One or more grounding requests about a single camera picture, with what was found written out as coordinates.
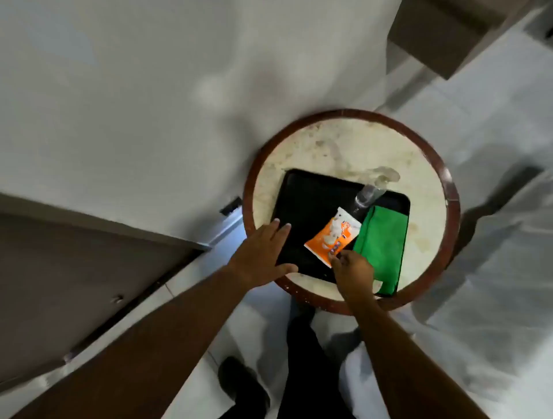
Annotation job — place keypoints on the person's left hand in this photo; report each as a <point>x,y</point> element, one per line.
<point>259,259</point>

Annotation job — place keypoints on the person's right forearm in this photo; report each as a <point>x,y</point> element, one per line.
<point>402,367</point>

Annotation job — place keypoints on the round marble table wooden rim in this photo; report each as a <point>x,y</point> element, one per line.
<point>345,142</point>

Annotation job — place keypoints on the person's black shoe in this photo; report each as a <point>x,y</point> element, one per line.
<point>242,388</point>

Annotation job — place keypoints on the person's right hand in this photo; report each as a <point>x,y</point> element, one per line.
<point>354,276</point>

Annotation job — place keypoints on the orange wet wipe packet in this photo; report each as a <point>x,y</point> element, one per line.
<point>330,239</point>

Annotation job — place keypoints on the black rectangular tray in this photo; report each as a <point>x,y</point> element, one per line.
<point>306,203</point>

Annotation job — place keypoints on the small black wall fixture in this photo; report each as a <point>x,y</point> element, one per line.
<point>231,206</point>

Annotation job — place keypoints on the person's left forearm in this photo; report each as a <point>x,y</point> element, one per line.
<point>151,345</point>

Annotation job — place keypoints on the brown wooden door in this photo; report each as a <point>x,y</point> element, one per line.
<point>65,280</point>

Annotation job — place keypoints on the clear plastic bottle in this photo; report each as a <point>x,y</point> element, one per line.
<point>367,196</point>

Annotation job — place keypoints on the person's black trousers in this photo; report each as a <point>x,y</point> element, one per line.
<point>311,371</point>

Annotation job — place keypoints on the green cloth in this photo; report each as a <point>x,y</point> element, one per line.
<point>384,246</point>

